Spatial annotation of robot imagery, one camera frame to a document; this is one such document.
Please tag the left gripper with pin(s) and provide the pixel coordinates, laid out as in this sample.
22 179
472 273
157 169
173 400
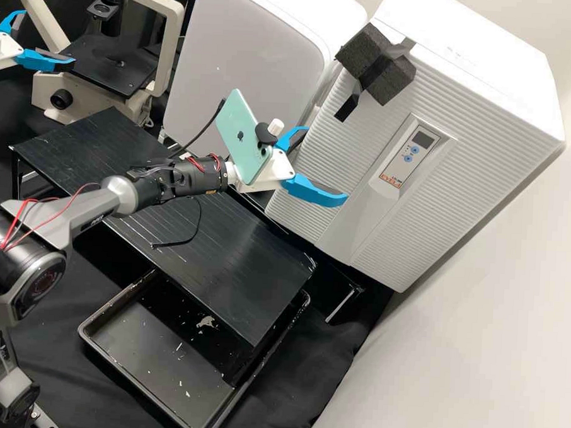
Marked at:
8 50

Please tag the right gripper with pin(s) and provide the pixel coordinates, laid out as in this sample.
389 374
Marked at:
280 169

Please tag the incubator door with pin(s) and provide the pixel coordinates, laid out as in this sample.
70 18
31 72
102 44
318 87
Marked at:
315 177

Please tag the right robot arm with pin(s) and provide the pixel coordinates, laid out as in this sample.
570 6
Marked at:
121 192

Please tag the white incubator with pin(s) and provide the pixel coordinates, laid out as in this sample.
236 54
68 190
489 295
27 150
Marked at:
464 28

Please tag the cream microscope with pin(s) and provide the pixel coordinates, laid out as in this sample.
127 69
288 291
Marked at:
50 83

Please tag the black platform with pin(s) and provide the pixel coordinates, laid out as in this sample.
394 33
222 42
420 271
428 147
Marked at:
245 269
345 299
94 144

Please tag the white box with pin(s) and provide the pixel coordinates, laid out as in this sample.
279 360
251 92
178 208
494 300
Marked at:
255 47

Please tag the black tray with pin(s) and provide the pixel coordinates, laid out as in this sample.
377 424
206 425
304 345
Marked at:
156 360

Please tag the right wrist camera phone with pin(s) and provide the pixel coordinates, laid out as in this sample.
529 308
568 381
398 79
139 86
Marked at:
237 126

